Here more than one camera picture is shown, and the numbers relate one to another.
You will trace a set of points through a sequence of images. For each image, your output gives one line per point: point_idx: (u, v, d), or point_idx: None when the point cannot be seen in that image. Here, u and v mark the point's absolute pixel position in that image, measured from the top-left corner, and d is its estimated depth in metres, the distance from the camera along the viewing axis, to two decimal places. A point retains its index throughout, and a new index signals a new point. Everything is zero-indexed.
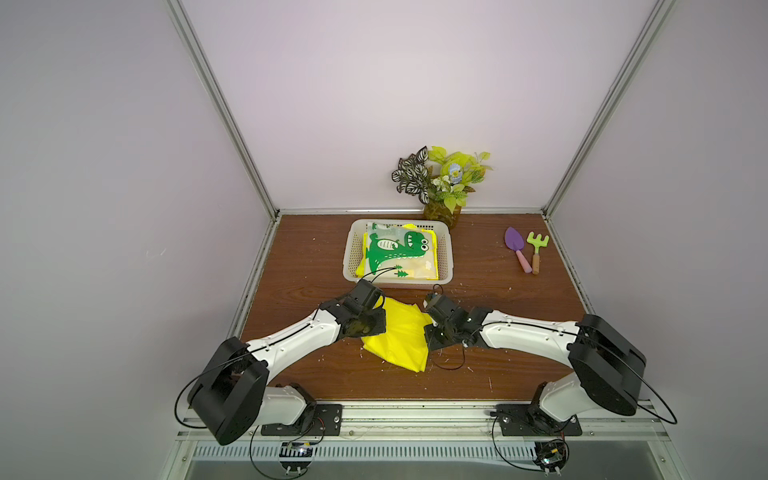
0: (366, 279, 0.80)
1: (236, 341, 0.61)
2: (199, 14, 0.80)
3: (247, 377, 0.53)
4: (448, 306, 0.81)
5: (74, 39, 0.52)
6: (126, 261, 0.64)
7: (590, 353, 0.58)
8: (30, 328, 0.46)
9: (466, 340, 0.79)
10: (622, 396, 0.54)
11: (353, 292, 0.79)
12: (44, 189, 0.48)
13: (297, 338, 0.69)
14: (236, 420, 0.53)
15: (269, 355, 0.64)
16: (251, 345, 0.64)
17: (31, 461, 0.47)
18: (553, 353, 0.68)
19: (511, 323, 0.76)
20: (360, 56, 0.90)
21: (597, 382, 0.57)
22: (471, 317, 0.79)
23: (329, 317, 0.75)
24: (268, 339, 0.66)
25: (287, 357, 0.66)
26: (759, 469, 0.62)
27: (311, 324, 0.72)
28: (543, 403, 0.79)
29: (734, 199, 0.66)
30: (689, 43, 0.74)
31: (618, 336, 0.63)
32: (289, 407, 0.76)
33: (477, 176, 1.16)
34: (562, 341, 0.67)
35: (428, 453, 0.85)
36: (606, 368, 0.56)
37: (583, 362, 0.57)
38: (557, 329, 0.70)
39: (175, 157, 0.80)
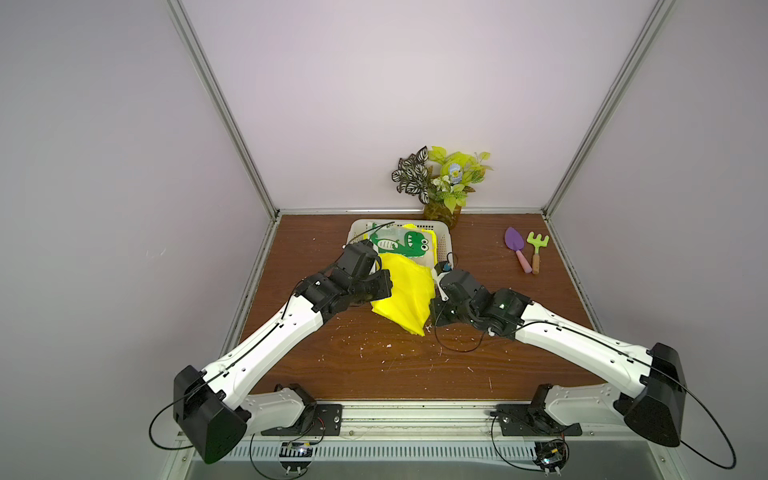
0: (353, 247, 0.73)
1: (189, 368, 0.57)
2: (199, 15, 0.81)
3: (204, 411, 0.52)
4: (472, 285, 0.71)
5: (74, 39, 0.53)
6: (127, 260, 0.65)
7: (666, 392, 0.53)
8: (32, 325, 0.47)
9: (492, 326, 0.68)
10: (672, 435, 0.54)
11: (341, 263, 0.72)
12: (44, 190, 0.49)
13: (264, 348, 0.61)
14: (219, 444, 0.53)
15: (228, 380, 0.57)
16: (206, 371, 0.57)
17: (33, 460, 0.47)
18: (613, 378, 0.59)
19: (562, 329, 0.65)
20: (359, 57, 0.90)
21: (659, 420, 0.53)
22: (502, 303, 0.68)
23: (304, 305, 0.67)
24: (224, 361, 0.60)
25: (253, 374, 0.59)
26: (759, 469, 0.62)
27: (281, 322, 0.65)
28: (546, 406, 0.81)
29: (734, 198, 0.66)
30: (688, 43, 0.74)
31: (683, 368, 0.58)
32: (284, 412, 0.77)
33: (477, 176, 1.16)
34: (633, 369, 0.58)
35: (428, 452, 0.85)
36: (676, 411, 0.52)
37: (660, 403, 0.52)
38: (625, 353, 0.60)
39: (175, 157, 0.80)
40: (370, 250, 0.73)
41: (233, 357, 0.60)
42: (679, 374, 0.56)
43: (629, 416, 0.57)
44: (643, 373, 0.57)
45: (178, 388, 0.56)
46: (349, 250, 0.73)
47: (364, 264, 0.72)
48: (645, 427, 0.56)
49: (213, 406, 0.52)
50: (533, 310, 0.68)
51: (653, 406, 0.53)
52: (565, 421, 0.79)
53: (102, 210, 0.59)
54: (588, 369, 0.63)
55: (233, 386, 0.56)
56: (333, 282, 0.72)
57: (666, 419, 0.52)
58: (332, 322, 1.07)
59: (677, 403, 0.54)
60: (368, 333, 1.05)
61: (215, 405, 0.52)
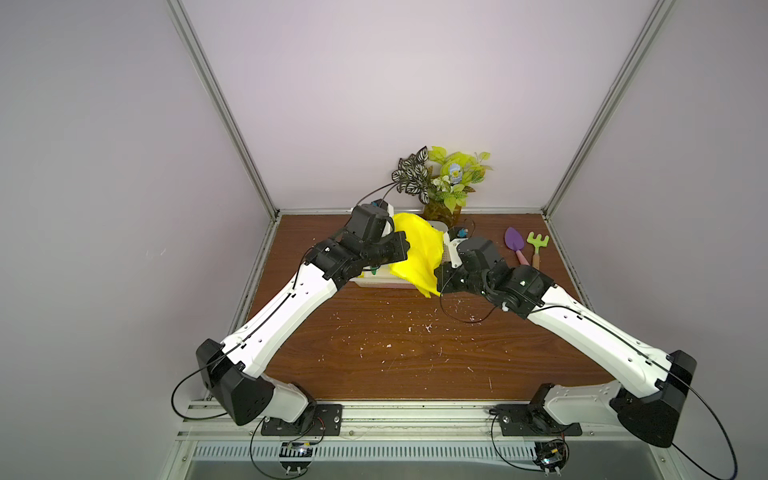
0: (362, 211, 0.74)
1: (207, 342, 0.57)
2: (199, 14, 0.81)
3: (227, 382, 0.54)
4: (491, 255, 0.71)
5: (72, 38, 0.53)
6: (127, 260, 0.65)
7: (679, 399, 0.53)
8: (31, 325, 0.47)
9: (506, 302, 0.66)
10: (666, 435, 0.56)
11: (351, 227, 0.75)
12: (41, 190, 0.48)
13: (279, 318, 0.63)
14: (249, 406, 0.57)
15: (247, 351, 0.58)
16: (224, 343, 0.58)
17: (32, 461, 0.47)
18: (624, 375, 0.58)
19: (584, 316, 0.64)
20: (359, 56, 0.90)
21: (661, 422, 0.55)
22: (523, 281, 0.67)
23: (316, 275, 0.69)
24: (241, 334, 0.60)
25: (270, 344, 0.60)
26: (760, 469, 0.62)
27: (293, 293, 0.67)
28: (545, 403, 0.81)
29: (735, 198, 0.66)
30: (689, 43, 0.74)
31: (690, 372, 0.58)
32: (292, 403, 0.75)
33: (477, 176, 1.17)
34: (650, 372, 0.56)
35: (428, 452, 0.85)
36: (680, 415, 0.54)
37: (673, 410, 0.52)
38: (644, 355, 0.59)
39: (175, 157, 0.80)
40: (380, 213, 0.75)
41: (249, 329, 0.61)
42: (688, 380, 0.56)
43: (626, 413, 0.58)
44: (659, 377, 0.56)
45: (200, 359, 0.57)
46: (359, 215, 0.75)
47: (376, 228, 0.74)
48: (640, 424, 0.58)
49: (234, 376, 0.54)
50: (555, 294, 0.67)
51: (664, 411, 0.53)
52: (563, 419, 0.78)
53: (102, 210, 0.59)
54: (599, 364, 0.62)
55: (251, 357, 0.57)
56: (344, 248, 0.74)
57: (669, 421, 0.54)
58: (332, 322, 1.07)
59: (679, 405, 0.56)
60: (369, 333, 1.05)
61: (236, 375, 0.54)
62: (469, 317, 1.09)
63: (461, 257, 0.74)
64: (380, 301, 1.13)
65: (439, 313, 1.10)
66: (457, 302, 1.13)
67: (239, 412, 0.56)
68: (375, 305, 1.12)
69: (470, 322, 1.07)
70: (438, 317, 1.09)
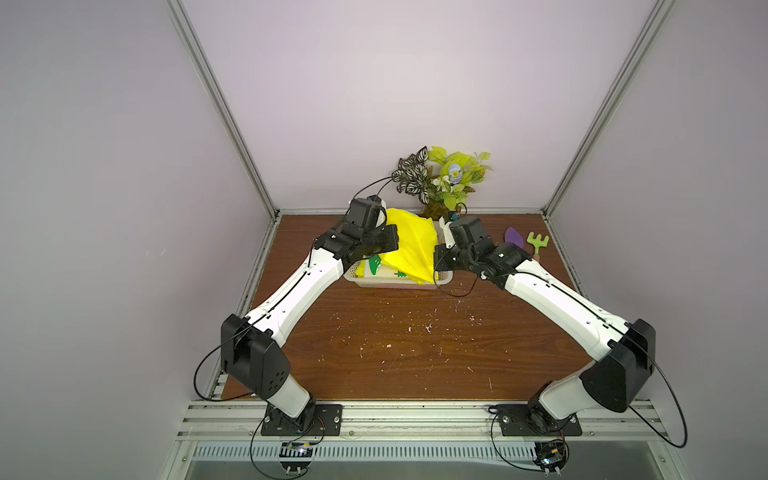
0: (358, 201, 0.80)
1: (232, 316, 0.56)
2: (198, 14, 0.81)
3: (259, 347, 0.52)
4: (478, 231, 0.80)
5: (69, 39, 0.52)
6: (126, 260, 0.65)
7: (629, 356, 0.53)
8: (30, 326, 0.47)
9: (485, 271, 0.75)
10: (622, 401, 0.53)
11: (350, 217, 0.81)
12: (39, 192, 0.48)
13: (297, 293, 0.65)
14: (273, 380, 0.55)
15: (272, 321, 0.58)
16: (249, 315, 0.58)
17: (31, 462, 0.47)
18: (583, 337, 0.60)
19: (553, 285, 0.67)
20: (358, 55, 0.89)
21: (611, 380, 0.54)
22: (503, 253, 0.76)
23: (327, 256, 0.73)
24: (265, 306, 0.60)
25: (292, 316, 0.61)
26: (760, 470, 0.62)
27: (309, 270, 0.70)
28: (541, 396, 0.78)
29: (734, 199, 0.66)
30: (690, 44, 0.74)
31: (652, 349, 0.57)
32: (294, 397, 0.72)
33: (477, 176, 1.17)
34: (605, 334, 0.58)
35: (428, 453, 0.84)
36: (631, 375, 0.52)
37: (619, 363, 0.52)
38: (604, 319, 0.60)
39: (174, 157, 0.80)
40: (374, 203, 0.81)
41: (271, 302, 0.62)
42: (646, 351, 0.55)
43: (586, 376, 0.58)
44: (613, 339, 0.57)
45: (226, 334, 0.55)
46: (354, 206, 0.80)
47: (372, 215, 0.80)
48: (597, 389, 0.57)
49: (264, 340, 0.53)
50: (531, 266, 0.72)
51: (611, 365, 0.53)
52: (558, 414, 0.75)
53: (101, 211, 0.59)
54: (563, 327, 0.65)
55: (278, 324, 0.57)
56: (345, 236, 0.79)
57: (618, 377, 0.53)
58: (333, 322, 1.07)
59: (636, 373, 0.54)
60: (369, 333, 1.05)
61: (266, 340, 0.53)
62: (469, 317, 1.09)
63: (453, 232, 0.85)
64: (380, 301, 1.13)
65: (439, 313, 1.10)
66: (457, 301, 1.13)
67: (266, 383, 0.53)
68: (375, 305, 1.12)
69: (471, 322, 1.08)
70: (439, 317, 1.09)
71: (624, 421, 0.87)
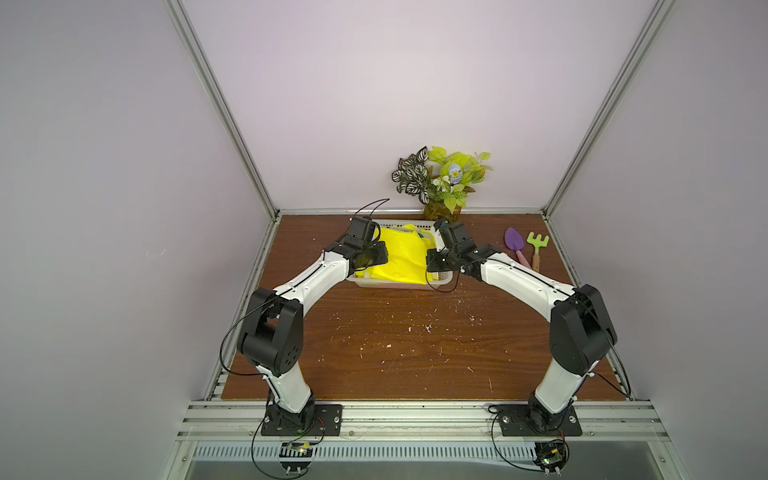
0: (357, 216, 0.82)
1: (260, 288, 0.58)
2: (199, 14, 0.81)
3: (286, 313, 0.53)
4: (462, 233, 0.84)
5: (69, 38, 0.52)
6: (126, 260, 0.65)
7: (574, 311, 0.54)
8: (28, 327, 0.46)
9: (464, 267, 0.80)
10: (580, 357, 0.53)
11: (350, 231, 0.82)
12: (38, 193, 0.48)
13: (317, 275, 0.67)
14: (289, 352, 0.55)
15: (298, 293, 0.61)
16: (278, 287, 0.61)
17: (30, 463, 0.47)
18: (538, 305, 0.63)
19: (513, 267, 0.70)
20: (358, 55, 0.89)
21: (565, 337, 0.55)
22: (478, 250, 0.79)
23: (337, 256, 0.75)
24: (291, 282, 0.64)
25: (312, 295, 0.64)
26: (761, 470, 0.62)
27: (324, 262, 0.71)
28: (538, 392, 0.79)
29: (735, 199, 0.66)
30: (689, 43, 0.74)
31: (606, 311, 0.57)
32: (300, 383, 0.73)
33: (477, 176, 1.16)
34: (552, 296, 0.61)
35: (428, 453, 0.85)
36: (581, 330, 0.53)
37: (562, 318, 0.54)
38: (553, 285, 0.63)
39: (174, 156, 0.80)
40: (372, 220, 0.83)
41: (295, 279, 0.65)
42: (596, 313, 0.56)
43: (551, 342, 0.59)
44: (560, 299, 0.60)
45: (253, 305, 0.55)
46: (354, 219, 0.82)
47: (372, 229, 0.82)
48: (559, 350, 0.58)
49: (292, 306, 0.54)
50: (498, 256, 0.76)
51: (557, 320, 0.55)
52: (553, 407, 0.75)
53: (100, 210, 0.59)
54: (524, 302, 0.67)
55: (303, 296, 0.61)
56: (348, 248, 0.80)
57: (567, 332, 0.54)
58: (333, 322, 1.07)
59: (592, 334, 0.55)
60: (368, 333, 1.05)
61: (294, 306, 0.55)
62: (469, 317, 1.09)
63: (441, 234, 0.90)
64: (380, 301, 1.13)
65: (439, 313, 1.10)
66: (458, 301, 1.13)
67: (285, 352, 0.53)
68: (375, 306, 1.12)
69: (471, 322, 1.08)
70: (439, 317, 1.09)
71: (623, 421, 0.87)
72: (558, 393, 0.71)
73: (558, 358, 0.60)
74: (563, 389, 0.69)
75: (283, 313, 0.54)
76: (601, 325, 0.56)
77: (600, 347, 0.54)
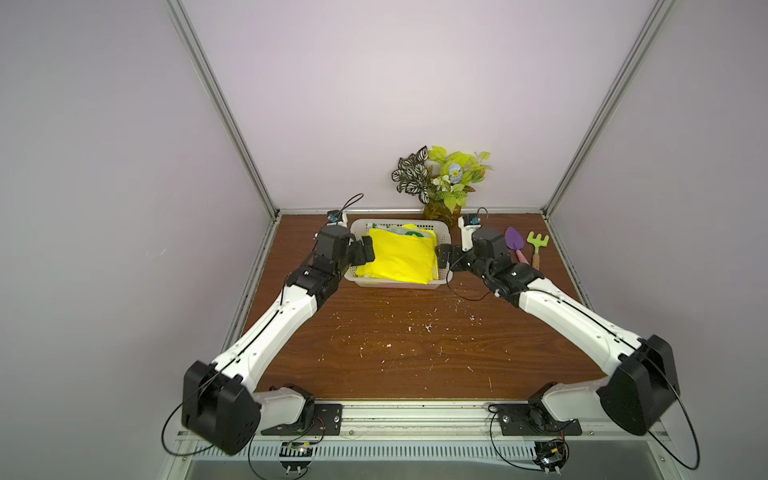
0: (324, 233, 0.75)
1: (198, 363, 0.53)
2: (198, 15, 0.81)
3: (225, 396, 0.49)
4: (501, 247, 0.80)
5: (69, 39, 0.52)
6: (126, 260, 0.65)
7: (642, 370, 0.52)
8: (29, 325, 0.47)
9: (499, 290, 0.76)
10: (641, 420, 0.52)
11: (319, 250, 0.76)
12: (39, 192, 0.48)
13: (270, 332, 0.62)
14: (239, 432, 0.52)
15: (243, 365, 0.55)
16: (217, 360, 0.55)
17: (30, 463, 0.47)
18: (595, 351, 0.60)
19: (562, 301, 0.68)
20: (358, 55, 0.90)
21: (627, 396, 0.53)
22: (515, 272, 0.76)
23: (300, 292, 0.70)
24: (235, 349, 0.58)
25: (264, 357, 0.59)
26: (760, 470, 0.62)
27: (281, 309, 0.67)
28: (546, 396, 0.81)
29: (735, 199, 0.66)
30: (689, 43, 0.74)
31: (672, 365, 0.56)
32: (286, 406, 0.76)
33: (477, 176, 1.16)
34: (615, 347, 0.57)
35: (428, 452, 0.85)
36: (648, 392, 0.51)
37: (630, 378, 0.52)
38: (614, 332, 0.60)
39: (174, 157, 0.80)
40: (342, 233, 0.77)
41: (241, 344, 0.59)
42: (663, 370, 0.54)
43: (604, 395, 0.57)
44: (625, 353, 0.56)
45: (189, 384, 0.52)
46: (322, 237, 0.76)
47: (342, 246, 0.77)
48: (616, 404, 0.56)
49: (232, 389, 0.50)
50: (541, 284, 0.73)
51: (622, 377, 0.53)
52: (558, 416, 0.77)
53: (100, 211, 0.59)
54: (575, 342, 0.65)
55: (248, 368, 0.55)
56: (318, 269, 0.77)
57: (633, 393, 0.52)
58: (333, 322, 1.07)
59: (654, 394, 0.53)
60: (368, 333, 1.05)
61: (234, 387, 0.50)
62: (469, 316, 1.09)
63: (475, 243, 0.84)
64: (380, 301, 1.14)
65: (439, 313, 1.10)
66: (457, 301, 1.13)
67: (232, 436, 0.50)
68: (375, 305, 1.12)
69: (471, 321, 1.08)
70: (439, 316, 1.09)
71: None
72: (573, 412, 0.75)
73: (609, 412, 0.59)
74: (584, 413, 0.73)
75: (223, 396, 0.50)
76: (667, 381, 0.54)
77: (661, 404, 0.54)
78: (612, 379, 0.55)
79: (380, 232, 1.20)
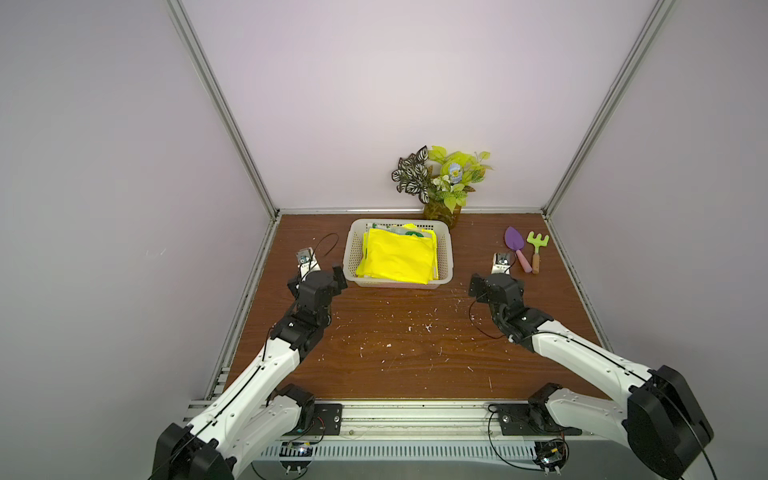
0: (304, 284, 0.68)
1: (173, 424, 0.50)
2: (198, 14, 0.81)
3: (197, 464, 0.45)
4: (514, 292, 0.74)
5: (69, 39, 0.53)
6: (126, 260, 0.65)
7: (654, 402, 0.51)
8: (31, 323, 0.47)
9: (513, 335, 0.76)
10: (672, 460, 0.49)
11: (300, 300, 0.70)
12: (40, 191, 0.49)
13: (249, 390, 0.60)
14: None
15: (219, 427, 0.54)
16: (192, 423, 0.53)
17: (31, 463, 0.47)
18: (606, 385, 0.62)
19: (571, 340, 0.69)
20: (358, 55, 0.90)
21: (649, 433, 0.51)
22: (527, 317, 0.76)
23: (283, 346, 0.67)
24: (213, 408, 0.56)
25: (242, 419, 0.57)
26: (760, 470, 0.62)
27: (262, 364, 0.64)
28: (551, 400, 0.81)
29: (735, 199, 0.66)
30: (689, 43, 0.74)
31: (693, 399, 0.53)
32: (280, 422, 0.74)
33: (477, 176, 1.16)
34: (625, 380, 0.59)
35: (428, 452, 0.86)
36: (666, 425, 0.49)
37: (643, 411, 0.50)
38: (623, 366, 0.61)
39: (174, 158, 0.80)
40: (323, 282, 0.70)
41: (219, 404, 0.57)
42: (682, 400, 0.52)
43: (632, 437, 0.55)
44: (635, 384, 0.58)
45: (163, 448, 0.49)
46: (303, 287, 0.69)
47: (325, 295, 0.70)
48: (648, 447, 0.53)
49: (206, 453, 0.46)
50: (551, 326, 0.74)
51: (636, 412, 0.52)
52: (558, 420, 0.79)
53: (100, 211, 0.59)
54: (589, 379, 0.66)
55: (224, 432, 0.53)
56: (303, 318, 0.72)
57: (652, 429, 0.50)
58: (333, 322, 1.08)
59: (679, 429, 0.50)
60: (368, 333, 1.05)
61: (209, 453, 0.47)
62: (469, 316, 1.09)
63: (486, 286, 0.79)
64: (380, 301, 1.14)
65: (439, 313, 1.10)
66: (457, 301, 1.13)
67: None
68: (375, 305, 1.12)
69: (471, 321, 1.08)
70: (439, 316, 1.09)
71: None
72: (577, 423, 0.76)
73: (644, 455, 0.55)
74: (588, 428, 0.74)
75: (195, 463, 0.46)
76: (693, 418, 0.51)
77: (694, 445, 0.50)
78: (630, 416, 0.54)
79: (380, 231, 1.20)
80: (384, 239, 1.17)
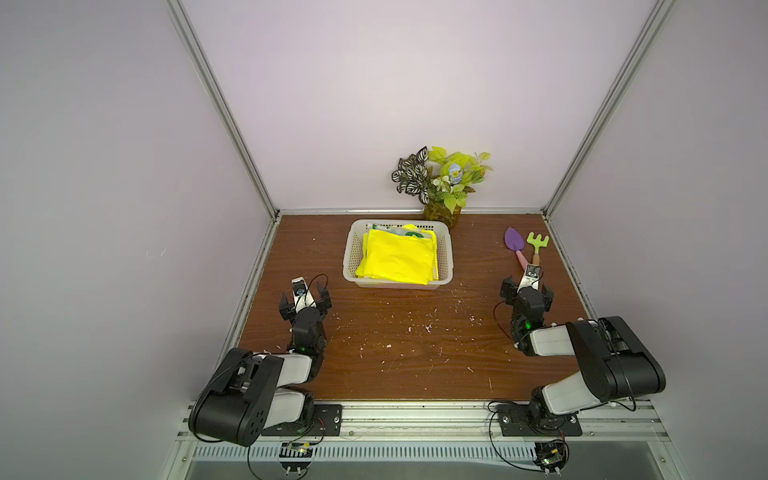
0: (295, 326, 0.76)
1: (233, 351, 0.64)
2: (199, 14, 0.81)
3: (267, 366, 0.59)
4: (538, 310, 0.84)
5: (68, 38, 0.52)
6: (126, 260, 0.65)
7: (585, 324, 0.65)
8: (29, 321, 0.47)
9: (519, 343, 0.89)
10: (600, 367, 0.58)
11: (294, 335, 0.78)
12: (36, 190, 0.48)
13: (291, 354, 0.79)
14: (255, 420, 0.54)
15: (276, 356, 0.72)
16: None
17: (28, 463, 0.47)
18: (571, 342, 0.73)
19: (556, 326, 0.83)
20: (357, 55, 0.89)
21: (584, 353, 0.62)
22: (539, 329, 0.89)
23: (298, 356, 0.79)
24: None
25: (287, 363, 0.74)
26: (761, 471, 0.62)
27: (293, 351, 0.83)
28: (545, 388, 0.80)
29: (735, 199, 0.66)
30: (689, 42, 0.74)
31: (637, 340, 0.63)
32: (287, 405, 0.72)
33: (477, 177, 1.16)
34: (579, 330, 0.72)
35: (428, 453, 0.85)
36: (592, 339, 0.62)
37: (574, 328, 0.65)
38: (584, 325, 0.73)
39: (174, 158, 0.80)
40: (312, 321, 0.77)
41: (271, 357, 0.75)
42: (623, 337, 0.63)
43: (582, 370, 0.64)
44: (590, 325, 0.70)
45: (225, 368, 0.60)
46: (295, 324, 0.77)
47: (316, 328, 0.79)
48: (592, 377, 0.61)
49: (272, 359, 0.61)
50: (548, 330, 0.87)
51: (574, 336, 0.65)
52: (555, 407, 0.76)
53: (99, 210, 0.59)
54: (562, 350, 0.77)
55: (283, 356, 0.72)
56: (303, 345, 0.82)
57: (582, 344, 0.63)
58: (332, 322, 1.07)
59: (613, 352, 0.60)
60: (369, 333, 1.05)
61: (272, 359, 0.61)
62: (469, 317, 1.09)
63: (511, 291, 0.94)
64: (381, 301, 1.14)
65: (439, 313, 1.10)
66: (457, 301, 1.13)
67: (251, 416, 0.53)
68: (375, 305, 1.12)
69: (471, 322, 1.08)
70: (439, 317, 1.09)
71: (624, 422, 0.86)
72: (567, 402, 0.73)
73: (595, 391, 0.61)
74: (575, 403, 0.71)
75: (263, 365, 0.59)
76: (632, 349, 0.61)
77: (628, 367, 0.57)
78: (573, 347, 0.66)
79: (380, 231, 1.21)
80: (384, 240, 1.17)
